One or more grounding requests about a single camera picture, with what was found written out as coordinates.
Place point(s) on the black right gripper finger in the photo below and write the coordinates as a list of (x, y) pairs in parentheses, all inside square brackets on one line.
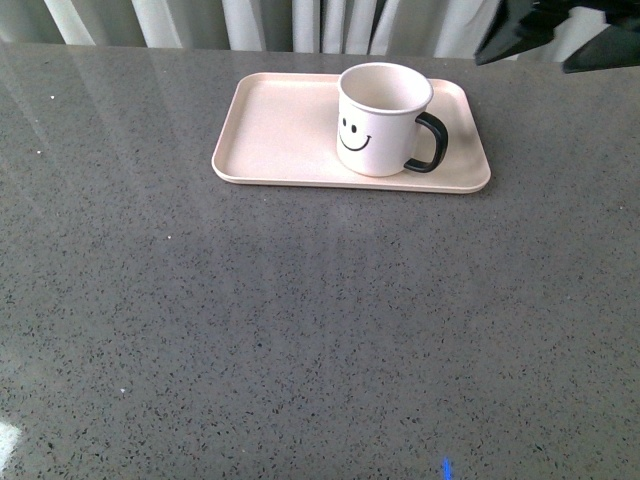
[(519, 26), (615, 47)]

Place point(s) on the white smiley face mug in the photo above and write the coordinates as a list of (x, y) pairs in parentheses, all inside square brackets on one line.
[(383, 123)]

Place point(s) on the grey pleated curtain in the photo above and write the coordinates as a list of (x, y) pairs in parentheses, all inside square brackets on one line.
[(438, 29)]

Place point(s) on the beige rectangular plastic tray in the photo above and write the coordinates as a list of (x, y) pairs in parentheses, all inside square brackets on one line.
[(281, 130)]

